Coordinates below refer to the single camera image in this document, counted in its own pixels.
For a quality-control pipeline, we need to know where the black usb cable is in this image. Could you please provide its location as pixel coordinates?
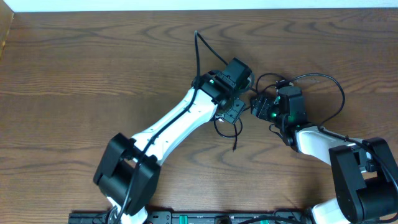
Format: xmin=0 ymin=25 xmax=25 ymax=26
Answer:
xmin=213 ymin=72 xmax=289 ymax=152

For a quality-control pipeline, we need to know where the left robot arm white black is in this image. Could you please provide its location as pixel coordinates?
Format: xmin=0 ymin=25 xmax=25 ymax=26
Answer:
xmin=93 ymin=58 xmax=254 ymax=223

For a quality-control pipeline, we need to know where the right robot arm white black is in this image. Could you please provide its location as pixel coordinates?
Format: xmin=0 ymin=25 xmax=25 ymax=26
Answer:
xmin=250 ymin=86 xmax=397 ymax=223

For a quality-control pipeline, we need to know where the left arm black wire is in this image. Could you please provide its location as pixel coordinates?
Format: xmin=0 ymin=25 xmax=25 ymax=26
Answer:
xmin=107 ymin=30 xmax=231 ymax=224

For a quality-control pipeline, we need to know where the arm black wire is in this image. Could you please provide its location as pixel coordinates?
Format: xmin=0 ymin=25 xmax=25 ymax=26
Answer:
xmin=289 ymin=73 xmax=398 ymax=190
xmin=107 ymin=30 xmax=231 ymax=224

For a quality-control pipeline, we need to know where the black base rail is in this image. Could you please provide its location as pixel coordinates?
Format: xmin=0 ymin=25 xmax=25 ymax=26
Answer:
xmin=68 ymin=210 xmax=312 ymax=224

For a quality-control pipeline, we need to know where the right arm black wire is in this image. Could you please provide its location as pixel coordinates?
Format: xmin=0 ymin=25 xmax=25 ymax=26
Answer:
xmin=289 ymin=73 xmax=398 ymax=190

